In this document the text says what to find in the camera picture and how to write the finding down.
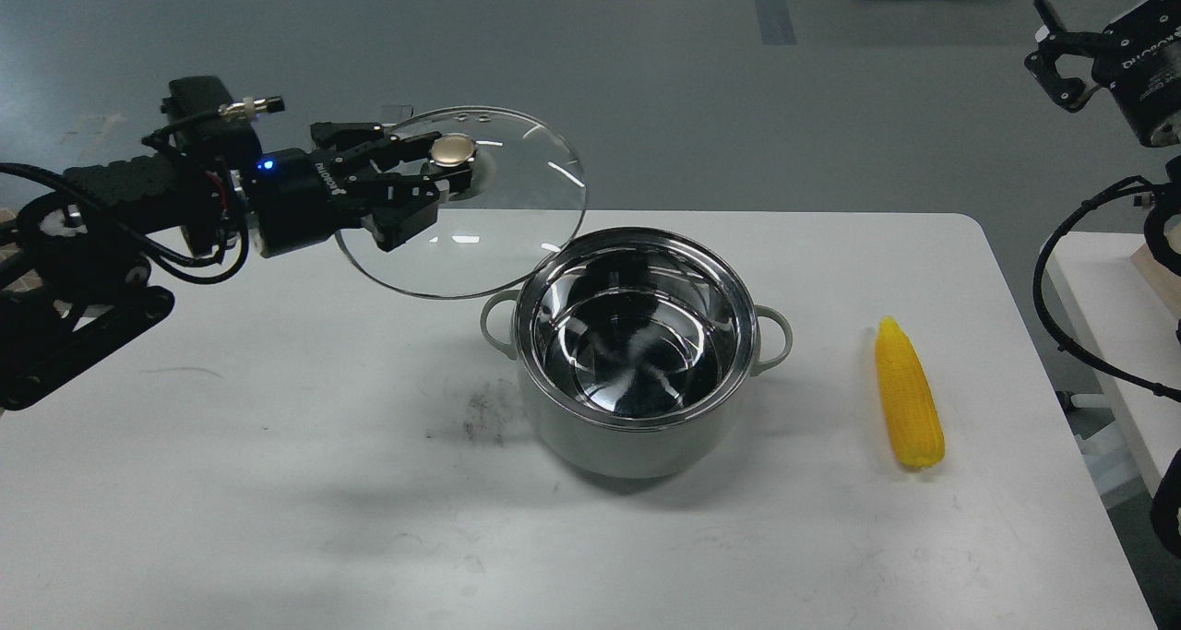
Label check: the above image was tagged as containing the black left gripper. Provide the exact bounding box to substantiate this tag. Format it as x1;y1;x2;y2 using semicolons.
244;122;474;256

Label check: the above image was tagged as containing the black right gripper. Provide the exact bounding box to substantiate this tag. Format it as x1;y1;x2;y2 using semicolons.
1024;0;1180;148

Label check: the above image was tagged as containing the glass pot lid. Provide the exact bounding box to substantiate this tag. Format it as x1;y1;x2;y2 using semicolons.
337;106;587;301

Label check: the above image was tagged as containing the yellow corn cob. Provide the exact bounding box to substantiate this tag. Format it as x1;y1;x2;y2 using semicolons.
875;317;946;470

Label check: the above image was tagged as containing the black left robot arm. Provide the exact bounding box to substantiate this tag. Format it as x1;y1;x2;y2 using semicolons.
4;123;476;411

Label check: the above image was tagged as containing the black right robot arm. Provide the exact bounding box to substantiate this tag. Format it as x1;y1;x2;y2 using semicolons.
1024;0;1177;554

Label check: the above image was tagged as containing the grey steel cooking pot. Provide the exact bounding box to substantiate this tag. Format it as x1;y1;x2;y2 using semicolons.
479;227;792;480

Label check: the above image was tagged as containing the wooden block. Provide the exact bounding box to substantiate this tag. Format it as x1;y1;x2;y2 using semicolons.
1130;243;1180;320

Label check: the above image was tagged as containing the white side table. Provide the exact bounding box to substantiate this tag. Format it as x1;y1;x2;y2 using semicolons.
1046;233;1180;493

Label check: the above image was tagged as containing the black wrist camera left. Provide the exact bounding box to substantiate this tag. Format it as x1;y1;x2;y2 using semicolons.
155;74;286;158

